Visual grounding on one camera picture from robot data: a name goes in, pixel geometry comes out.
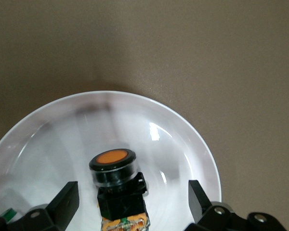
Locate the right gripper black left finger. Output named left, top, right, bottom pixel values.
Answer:
left=7, top=181, right=80, bottom=231

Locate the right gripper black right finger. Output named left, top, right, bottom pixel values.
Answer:
left=184, top=180, right=250, bottom=231

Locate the pale pink round plate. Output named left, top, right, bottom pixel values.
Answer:
left=0, top=90, right=223, bottom=231

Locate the white green push-button switch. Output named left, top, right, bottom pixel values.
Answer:
left=0, top=208, right=16, bottom=222

